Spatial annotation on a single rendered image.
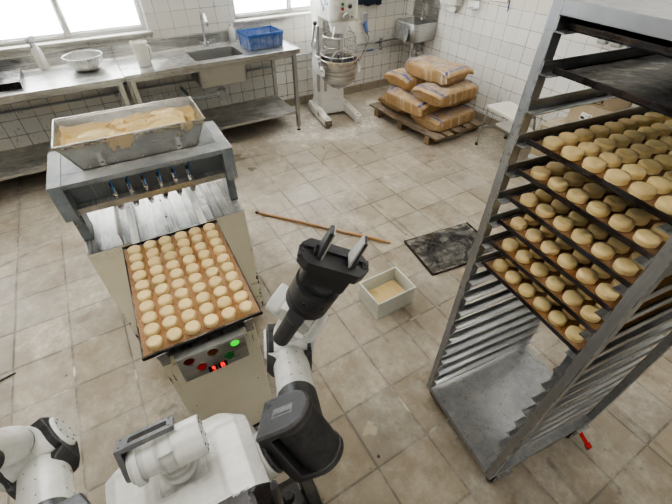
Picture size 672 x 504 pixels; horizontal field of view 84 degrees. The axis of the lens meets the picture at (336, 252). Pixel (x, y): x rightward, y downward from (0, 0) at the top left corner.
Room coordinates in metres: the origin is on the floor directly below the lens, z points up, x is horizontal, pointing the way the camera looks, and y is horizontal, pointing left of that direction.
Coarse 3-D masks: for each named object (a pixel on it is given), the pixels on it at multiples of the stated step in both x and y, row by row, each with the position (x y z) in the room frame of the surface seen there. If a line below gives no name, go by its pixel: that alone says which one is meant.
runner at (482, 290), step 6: (492, 282) 1.00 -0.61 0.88; (498, 282) 1.02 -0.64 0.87; (474, 288) 0.97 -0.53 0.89; (480, 288) 0.98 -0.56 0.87; (486, 288) 0.99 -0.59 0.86; (492, 288) 0.99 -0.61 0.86; (498, 288) 0.99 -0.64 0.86; (468, 294) 0.96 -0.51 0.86; (474, 294) 0.96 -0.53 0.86; (480, 294) 0.96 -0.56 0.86; (486, 294) 0.96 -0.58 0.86; (468, 300) 0.93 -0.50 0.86
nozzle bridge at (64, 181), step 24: (216, 144) 1.57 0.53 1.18; (48, 168) 1.36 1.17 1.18; (72, 168) 1.36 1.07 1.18; (96, 168) 1.36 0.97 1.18; (120, 168) 1.36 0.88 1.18; (144, 168) 1.37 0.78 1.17; (168, 168) 1.48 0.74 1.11; (192, 168) 1.53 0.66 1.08; (216, 168) 1.58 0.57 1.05; (48, 192) 1.20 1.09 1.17; (72, 192) 1.30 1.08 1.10; (96, 192) 1.34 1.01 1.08; (120, 192) 1.38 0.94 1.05; (144, 192) 1.38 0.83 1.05; (72, 216) 1.21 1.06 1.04
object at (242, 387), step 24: (144, 240) 1.30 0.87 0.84; (216, 336) 0.78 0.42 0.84; (240, 360) 0.80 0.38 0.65; (192, 384) 0.71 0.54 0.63; (216, 384) 0.75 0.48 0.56; (240, 384) 0.79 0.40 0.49; (264, 384) 0.83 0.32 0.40; (192, 408) 0.69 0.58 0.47; (216, 408) 0.73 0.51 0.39; (240, 408) 0.77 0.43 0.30
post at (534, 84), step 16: (560, 0) 0.96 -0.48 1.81; (544, 32) 0.97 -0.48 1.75; (544, 48) 0.96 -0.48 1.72; (528, 80) 0.97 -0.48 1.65; (544, 80) 0.96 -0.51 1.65; (528, 96) 0.96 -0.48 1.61; (512, 128) 0.97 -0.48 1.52; (512, 144) 0.96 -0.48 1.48; (512, 160) 0.95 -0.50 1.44; (496, 176) 0.97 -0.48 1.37; (496, 192) 0.96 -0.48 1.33; (496, 208) 0.96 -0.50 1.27; (480, 224) 0.97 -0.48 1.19; (480, 240) 0.95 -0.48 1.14; (464, 272) 0.97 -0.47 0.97; (464, 288) 0.95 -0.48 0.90; (464, 304) 0.96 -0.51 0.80; (448, 320) 0.97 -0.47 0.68; (448, 336) 0.95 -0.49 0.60; (432, 368) 0.98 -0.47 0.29; (432, 384) 0.95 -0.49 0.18
